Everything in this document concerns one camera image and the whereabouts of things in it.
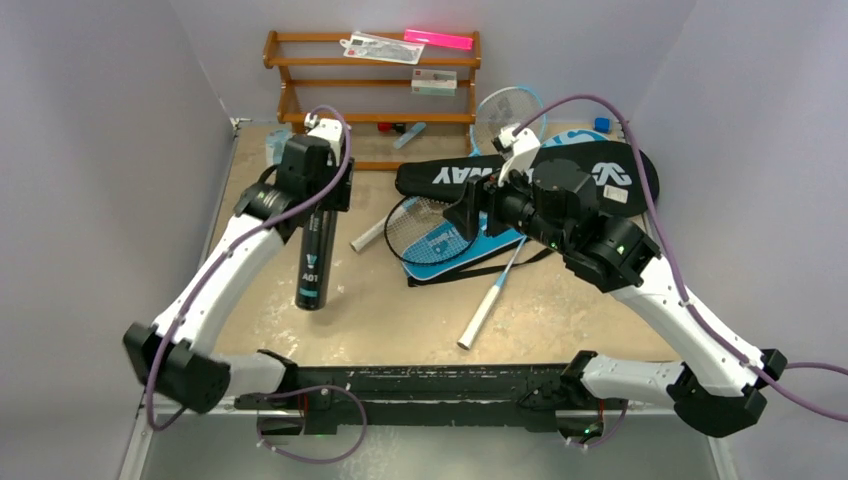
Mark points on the white racket handle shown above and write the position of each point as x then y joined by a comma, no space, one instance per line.
473,328

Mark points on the pink bar on shelf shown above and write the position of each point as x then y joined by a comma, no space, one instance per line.
441,40

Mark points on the black shuttlecock tube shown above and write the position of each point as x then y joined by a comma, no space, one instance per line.
316,260

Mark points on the white green box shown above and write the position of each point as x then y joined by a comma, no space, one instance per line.
434,82

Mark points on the light blue packaged item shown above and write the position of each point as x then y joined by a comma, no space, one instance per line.
275,142

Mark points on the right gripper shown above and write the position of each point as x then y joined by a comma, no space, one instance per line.
473,205

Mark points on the white blister package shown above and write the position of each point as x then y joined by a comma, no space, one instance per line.
382,49

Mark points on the blue racket bag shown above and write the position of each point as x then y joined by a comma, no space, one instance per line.
483,249

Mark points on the small blue cube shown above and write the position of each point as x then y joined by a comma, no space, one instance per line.
602,125

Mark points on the red black small object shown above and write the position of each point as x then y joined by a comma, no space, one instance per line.
396,127

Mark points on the black Crossway racket bag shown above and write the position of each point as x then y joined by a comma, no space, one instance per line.
610,163

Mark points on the light blue badminton racket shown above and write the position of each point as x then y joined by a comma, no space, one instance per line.
507,106

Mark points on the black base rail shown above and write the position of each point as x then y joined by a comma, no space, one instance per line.
538,398

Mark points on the light blue strip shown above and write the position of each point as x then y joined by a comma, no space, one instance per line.
409,134

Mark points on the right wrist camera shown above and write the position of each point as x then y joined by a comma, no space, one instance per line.
518,146

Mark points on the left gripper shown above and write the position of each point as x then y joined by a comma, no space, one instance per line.
335,200

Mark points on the wooden shelf rack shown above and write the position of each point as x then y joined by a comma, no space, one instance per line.
289,109

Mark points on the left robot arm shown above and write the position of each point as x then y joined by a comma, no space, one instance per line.
173,356

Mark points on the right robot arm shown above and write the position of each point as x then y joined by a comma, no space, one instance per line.
716,384

